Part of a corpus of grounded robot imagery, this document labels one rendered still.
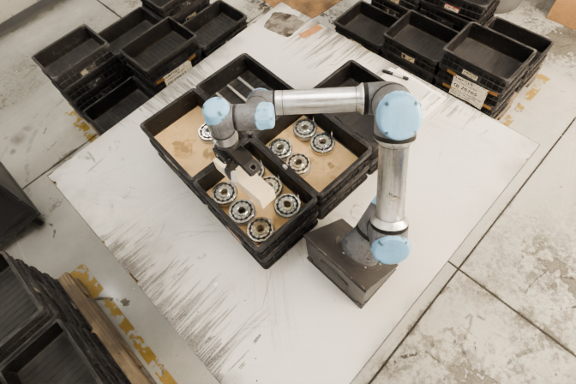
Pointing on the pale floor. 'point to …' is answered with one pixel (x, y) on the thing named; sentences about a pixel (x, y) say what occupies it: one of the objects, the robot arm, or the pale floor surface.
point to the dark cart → (15, 207)
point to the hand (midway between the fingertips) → (243, 176)
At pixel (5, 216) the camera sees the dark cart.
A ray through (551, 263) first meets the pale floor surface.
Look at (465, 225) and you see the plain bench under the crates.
